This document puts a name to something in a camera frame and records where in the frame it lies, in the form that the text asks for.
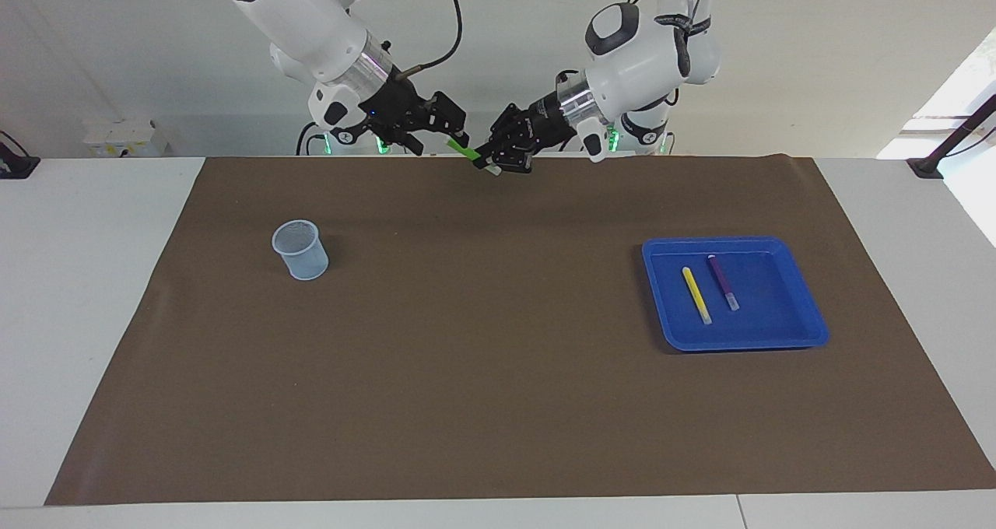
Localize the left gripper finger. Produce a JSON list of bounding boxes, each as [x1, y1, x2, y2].
[[489, 103, 532, 147], [473, 142, 539, 175]]

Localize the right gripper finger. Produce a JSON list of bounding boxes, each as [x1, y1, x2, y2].
[[380, 127, 426, 158], [425, 89, 470, 144]]

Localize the green marker pen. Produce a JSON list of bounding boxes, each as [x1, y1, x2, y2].
[[444, 139, 502, 177]]

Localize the yellow marker pen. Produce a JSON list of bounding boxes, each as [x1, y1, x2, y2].
[[681, 266, 714, 327]]

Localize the purple marker pen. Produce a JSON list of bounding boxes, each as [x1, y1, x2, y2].
[[707, 254, 742, 313]]

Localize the translucent mesh pen cup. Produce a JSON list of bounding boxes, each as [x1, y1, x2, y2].
[[271, 219, 330, 282]]

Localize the brown table mat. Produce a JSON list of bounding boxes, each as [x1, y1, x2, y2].
[[44, 154, 996, 507]]

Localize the white power strip box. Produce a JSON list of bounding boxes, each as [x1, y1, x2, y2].
[[81, 118, 170, 159]]

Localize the blue plastic tray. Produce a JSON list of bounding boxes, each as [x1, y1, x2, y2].
[[641, 236, 830, 353]]

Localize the black table clamp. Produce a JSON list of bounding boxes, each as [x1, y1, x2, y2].
[[0, 130, 41, 180]]

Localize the black pole with base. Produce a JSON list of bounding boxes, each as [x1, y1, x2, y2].
[[906, 93, 996, 179]]

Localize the bright window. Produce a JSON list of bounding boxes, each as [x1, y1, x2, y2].
[[875, 27, 996, 161]]

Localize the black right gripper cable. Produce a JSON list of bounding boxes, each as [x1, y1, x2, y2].
[[385, 0, 465, 79]]

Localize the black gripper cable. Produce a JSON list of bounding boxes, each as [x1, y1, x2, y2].
[[385, 0, 465, 79], [626, 0, 714, 86]]

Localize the black base cable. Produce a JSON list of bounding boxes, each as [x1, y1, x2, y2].
[[295, 121, 328, 157]]

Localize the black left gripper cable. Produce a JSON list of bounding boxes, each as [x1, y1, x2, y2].
[[626, 0, 714, 86]]

